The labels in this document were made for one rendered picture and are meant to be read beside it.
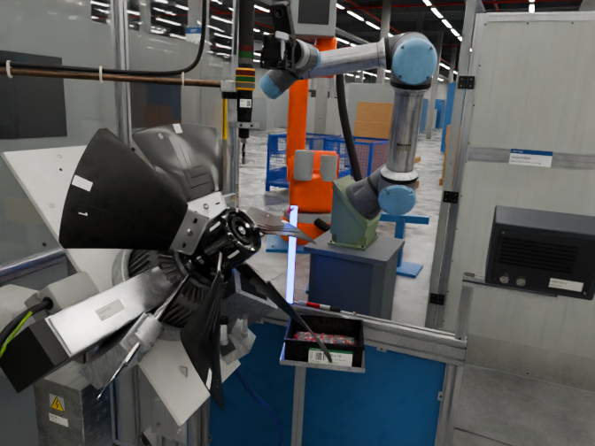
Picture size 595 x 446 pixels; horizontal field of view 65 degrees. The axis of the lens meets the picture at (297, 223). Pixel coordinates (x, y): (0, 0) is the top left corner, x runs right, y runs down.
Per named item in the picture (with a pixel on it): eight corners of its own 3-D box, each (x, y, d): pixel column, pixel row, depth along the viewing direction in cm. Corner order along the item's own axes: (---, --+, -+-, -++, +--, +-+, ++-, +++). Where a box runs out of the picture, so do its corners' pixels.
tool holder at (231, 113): (220, 126, 102) (221, 80, 100) (218, 125, 109) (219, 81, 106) (261, 128, 104) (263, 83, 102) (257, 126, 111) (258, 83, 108)
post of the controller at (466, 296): (454, 339, 135) (463, 274, 130) (454, 334, 138) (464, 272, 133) (465, 341, 134) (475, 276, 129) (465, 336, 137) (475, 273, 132)
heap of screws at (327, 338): (289, 359, 128) (289, 351, 128) (294, 334, 142) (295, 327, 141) (358, 366, 126) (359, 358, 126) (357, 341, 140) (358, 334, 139)
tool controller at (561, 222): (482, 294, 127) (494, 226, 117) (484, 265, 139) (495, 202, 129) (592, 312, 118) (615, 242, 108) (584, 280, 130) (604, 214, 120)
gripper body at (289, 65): (285, 68, 116) (303, 73, 127) (287, 31, 114) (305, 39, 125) (258, 67, 119) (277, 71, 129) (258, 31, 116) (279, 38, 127)
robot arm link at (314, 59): (306, 79, 143) (328, 60, 139) (292, 76, 133) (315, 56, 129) (292, 58, 143) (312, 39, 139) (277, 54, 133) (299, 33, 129)
